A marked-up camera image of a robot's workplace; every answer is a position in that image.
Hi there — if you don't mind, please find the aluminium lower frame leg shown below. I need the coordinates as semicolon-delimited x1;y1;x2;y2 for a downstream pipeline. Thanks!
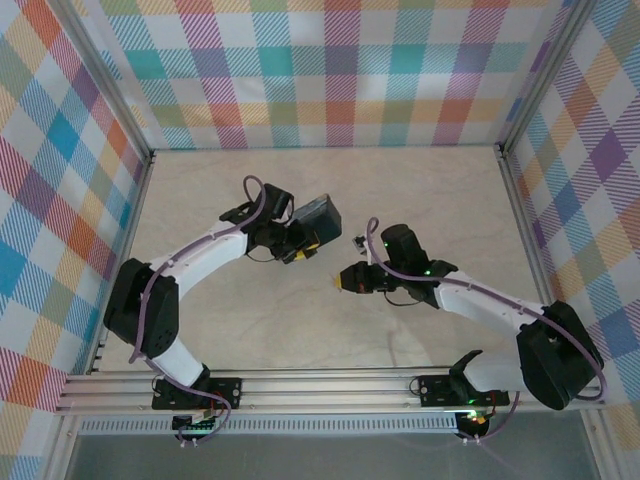
579;407;615;480
42;413;81;480

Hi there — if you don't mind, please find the aluminium side rail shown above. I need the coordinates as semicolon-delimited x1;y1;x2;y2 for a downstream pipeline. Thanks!
84;152;157;376
498;147;574;370

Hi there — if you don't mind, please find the slotted grey cable duct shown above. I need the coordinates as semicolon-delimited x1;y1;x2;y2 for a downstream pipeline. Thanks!
78;417;460;435

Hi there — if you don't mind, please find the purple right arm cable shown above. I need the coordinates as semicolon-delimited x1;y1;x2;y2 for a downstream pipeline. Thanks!
366;216;609;446

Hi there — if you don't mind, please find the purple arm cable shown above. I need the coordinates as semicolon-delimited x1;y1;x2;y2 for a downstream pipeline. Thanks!
366;216;609;446
128;174;266;447

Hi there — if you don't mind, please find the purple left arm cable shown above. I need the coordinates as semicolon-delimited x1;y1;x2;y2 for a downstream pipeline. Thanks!
128;174;266;447

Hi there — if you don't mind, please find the aluminium front mounting rail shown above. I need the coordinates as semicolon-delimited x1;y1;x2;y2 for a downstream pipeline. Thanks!
53;368;607;415

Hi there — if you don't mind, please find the aluminium frame post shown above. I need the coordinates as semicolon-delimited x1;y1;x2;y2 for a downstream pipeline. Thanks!
58;0;154;164
497;0;599;159

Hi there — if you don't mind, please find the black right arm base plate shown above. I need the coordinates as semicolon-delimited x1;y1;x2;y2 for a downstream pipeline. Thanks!
417;373;511;407

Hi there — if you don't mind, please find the right controller board green light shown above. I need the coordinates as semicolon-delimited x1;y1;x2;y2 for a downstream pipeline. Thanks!
458;409;490;430

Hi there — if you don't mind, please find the navy box starry night lid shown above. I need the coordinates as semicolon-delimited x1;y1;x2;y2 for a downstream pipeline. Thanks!
291;193;343;247

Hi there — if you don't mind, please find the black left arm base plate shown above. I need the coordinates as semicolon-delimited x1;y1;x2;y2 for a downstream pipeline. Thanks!
151;377;244;412

